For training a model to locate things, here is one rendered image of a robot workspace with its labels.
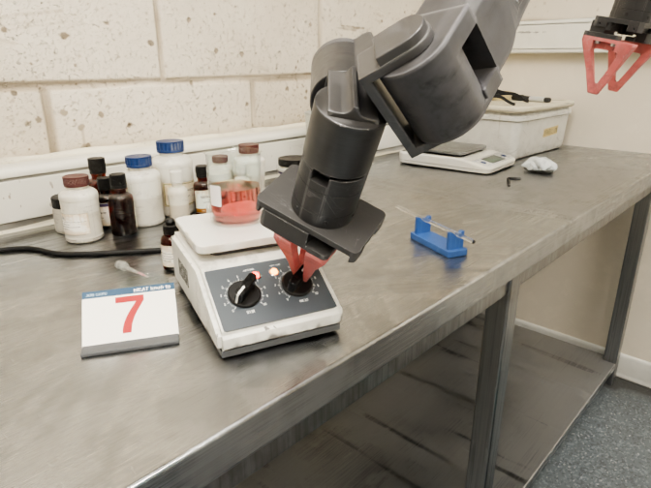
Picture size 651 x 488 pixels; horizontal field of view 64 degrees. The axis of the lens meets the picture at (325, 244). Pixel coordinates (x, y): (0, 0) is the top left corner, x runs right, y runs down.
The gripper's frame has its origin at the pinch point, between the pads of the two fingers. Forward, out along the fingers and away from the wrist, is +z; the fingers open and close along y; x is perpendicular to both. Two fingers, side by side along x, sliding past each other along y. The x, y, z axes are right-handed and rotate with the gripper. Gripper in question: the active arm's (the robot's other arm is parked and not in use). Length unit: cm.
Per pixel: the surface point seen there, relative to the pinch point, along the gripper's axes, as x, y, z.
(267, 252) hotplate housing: -1.1, 4.8, 1.8
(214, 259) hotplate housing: 3.3, 8.5, 1.8
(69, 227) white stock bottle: -2.7, 38.3, 22.5
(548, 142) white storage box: -121, -23, 38
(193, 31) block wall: -49, 52, 12
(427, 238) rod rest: -27.3, -8.4, 12.4
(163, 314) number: 9.1, 10.2, 6.4
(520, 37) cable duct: -147, 0, 23
